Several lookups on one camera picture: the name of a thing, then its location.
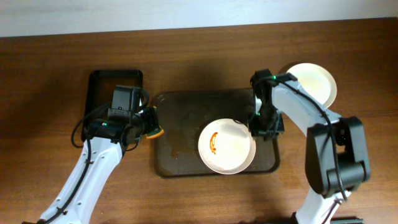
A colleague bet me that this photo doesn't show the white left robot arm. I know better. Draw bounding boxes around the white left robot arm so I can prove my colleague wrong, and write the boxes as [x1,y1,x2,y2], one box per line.
[37,106,164,223]

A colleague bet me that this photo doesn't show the brown serving tray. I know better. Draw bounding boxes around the brown serving tray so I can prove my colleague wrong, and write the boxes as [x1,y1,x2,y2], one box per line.
[152,88,280,179]

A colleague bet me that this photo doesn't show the green orange sponge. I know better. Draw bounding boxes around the green orange sponge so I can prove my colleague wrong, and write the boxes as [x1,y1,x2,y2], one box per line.
[146,128,164,139]

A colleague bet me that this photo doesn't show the cream plate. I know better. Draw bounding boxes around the cream plate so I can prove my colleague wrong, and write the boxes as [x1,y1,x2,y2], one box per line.
[198,118,256,175]
[286,63,337,108]

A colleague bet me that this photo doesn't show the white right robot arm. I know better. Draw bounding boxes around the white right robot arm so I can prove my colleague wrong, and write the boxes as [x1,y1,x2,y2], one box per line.
[248,70,371,224]

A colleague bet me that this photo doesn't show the black water basin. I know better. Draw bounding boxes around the black water basin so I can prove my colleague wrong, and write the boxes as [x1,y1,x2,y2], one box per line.
[81,69,144,142]

